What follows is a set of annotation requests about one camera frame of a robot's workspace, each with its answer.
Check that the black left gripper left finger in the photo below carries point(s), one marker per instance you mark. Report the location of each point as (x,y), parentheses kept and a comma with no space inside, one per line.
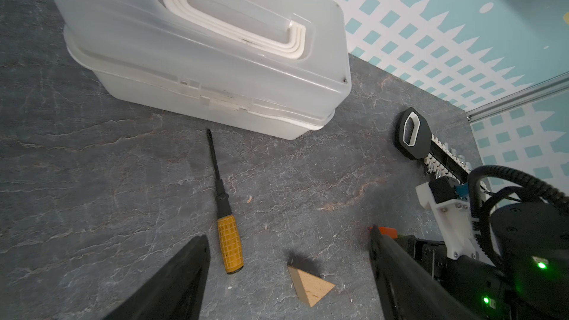
(176,291)

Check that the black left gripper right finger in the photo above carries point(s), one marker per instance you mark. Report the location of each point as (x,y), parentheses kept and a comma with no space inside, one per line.
(405,289)

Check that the natural wooden triangle block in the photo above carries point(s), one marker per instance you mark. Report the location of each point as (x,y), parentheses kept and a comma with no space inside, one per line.
(310,289)

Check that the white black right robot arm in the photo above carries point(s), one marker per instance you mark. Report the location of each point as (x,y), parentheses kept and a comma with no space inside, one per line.
(531,282)

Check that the orange cube block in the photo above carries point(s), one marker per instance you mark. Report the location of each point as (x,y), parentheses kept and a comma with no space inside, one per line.
(390,232)

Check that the translucent white plastic toolbox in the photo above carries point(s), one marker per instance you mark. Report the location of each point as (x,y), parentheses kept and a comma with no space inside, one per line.
(276,67)

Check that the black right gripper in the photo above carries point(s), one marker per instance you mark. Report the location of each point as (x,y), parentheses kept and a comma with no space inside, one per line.
(480,287)

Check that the yellow handled screwdriver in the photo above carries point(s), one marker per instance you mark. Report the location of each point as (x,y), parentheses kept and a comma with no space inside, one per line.
(229,238)

